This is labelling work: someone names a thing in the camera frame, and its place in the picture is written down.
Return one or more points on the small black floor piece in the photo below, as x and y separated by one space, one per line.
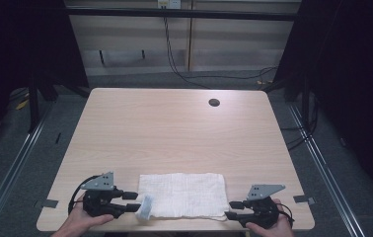
58 138

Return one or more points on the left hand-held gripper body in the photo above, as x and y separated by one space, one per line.
100 200

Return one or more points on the grey tape strip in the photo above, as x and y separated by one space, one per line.
304 199
50 203

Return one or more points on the cream white cloth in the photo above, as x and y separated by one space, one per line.
183 196

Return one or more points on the black metal stand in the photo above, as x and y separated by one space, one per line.
34 105

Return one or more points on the person's left hand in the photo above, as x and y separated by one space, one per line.
81 220

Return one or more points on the black wall bracket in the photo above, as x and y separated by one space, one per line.
143 54
101 56

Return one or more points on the black horizontal metal bar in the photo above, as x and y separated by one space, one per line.
181 14

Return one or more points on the white wall outlet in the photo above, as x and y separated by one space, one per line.
169 3

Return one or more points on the dark curtain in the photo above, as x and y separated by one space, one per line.
355 82
23 49

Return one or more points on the yellow floor marker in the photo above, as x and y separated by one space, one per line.
22 104

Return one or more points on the metal floor rail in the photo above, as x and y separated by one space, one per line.
16 164
326 171

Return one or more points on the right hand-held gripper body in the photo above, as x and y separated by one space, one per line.
261 207

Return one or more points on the person's right hand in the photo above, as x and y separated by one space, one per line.
278 227

